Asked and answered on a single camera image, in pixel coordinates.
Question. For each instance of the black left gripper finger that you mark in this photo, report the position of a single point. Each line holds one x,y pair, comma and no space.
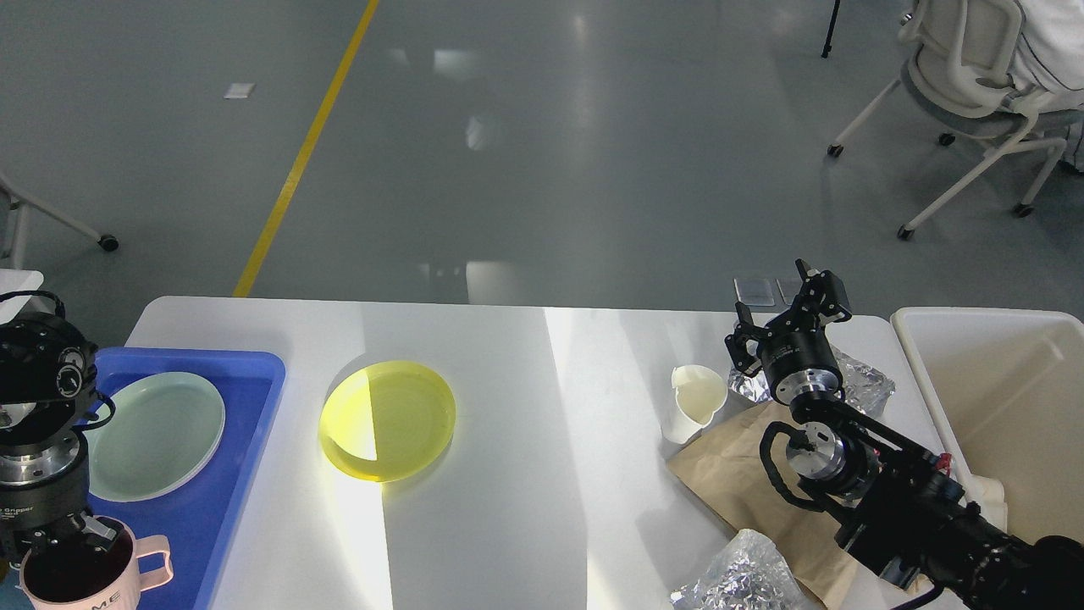
94,535

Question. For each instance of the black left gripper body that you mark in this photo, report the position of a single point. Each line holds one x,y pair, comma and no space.
44,497

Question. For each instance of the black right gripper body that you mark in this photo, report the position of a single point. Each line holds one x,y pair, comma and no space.
797,358

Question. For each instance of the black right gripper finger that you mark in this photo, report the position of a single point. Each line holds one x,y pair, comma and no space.
748,343
821,300

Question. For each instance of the pink mug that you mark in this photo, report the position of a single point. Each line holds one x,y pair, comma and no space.
75,574

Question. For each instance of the brown paper bag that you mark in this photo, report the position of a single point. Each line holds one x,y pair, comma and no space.
724,470

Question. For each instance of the yellow plastic plate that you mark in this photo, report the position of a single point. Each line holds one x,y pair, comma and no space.
387,421

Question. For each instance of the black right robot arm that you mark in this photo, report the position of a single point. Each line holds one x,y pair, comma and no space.
899,512

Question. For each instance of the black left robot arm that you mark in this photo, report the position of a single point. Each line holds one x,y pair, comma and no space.
50,401

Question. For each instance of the crumpled foil near gripper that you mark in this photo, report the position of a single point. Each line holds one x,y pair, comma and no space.
866,388

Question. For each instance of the white paper cup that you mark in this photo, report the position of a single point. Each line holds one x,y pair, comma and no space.
698,394

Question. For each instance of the blue plastic tray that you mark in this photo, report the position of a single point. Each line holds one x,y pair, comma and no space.
200,518

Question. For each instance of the pale green plate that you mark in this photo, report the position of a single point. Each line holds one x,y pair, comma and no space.
165,430

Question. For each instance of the white plastic bin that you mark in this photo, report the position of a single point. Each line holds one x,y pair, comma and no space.
1005,390

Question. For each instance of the white side table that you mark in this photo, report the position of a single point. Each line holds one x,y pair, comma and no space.
14,280

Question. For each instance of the crumpled foil front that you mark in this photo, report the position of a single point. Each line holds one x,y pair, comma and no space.
748,573

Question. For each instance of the black tripod leg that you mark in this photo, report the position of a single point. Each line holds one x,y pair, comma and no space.
830,29

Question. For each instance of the white office chair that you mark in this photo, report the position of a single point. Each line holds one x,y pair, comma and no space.
958,75

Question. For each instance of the seated person white shirt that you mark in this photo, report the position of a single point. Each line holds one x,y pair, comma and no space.
1049,52

